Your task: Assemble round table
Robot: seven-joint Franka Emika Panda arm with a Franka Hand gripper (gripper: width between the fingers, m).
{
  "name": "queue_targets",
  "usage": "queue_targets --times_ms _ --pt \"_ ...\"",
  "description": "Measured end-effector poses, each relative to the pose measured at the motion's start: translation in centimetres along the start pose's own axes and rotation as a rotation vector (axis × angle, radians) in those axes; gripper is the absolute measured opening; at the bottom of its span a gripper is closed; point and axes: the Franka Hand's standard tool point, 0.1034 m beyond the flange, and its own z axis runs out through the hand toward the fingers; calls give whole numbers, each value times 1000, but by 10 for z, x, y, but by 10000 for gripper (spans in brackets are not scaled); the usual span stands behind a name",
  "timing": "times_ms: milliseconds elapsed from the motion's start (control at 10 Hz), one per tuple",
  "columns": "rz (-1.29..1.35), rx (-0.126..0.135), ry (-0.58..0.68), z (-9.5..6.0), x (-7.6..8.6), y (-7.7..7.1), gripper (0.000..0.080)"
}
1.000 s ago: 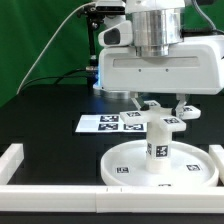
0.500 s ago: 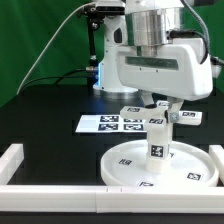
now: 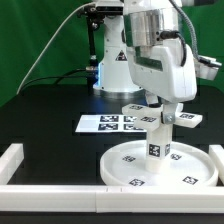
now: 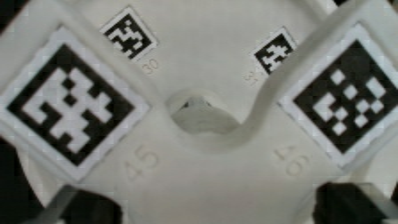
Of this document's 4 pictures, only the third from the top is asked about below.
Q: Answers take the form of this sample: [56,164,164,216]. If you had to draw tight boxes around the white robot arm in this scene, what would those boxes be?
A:
[94,0,221,124]

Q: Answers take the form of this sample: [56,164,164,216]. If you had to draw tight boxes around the white cross-shaped table base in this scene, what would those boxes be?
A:
[122,103,203,131]

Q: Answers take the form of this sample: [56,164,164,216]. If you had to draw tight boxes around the white marker sheet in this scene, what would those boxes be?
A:
[76,114,143,133]

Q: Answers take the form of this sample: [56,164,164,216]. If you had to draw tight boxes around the grey cable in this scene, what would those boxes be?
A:
[15,3,98,97]

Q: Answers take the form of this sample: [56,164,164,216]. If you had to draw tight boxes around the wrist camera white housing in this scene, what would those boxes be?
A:
[195,56,222,80]

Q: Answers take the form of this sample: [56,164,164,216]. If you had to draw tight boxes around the white round table top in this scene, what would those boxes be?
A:
[100,140,218,187]

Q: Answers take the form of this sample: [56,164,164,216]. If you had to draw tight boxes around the white U-shaped frame fence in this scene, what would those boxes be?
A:
[0,144,224,214]

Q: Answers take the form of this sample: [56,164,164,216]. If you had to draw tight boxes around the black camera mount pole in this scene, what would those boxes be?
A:
[78,0,128,96]

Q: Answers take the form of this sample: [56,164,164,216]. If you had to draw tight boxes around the black cable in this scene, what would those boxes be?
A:
[19,68,94,93]

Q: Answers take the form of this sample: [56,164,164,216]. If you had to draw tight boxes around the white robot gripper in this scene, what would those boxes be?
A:
[127,39,197,124]

